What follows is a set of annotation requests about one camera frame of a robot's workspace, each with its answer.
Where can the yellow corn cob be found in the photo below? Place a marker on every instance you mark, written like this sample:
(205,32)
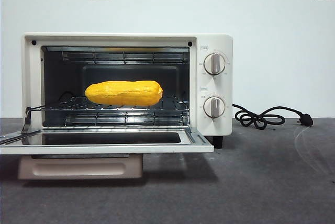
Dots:
(123,93)

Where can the cream Toshiba toaster oven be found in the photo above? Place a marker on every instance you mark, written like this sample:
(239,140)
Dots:
(225,85)

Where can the cream round oven knob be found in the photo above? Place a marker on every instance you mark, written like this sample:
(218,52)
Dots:
(214,107)
(214,64)

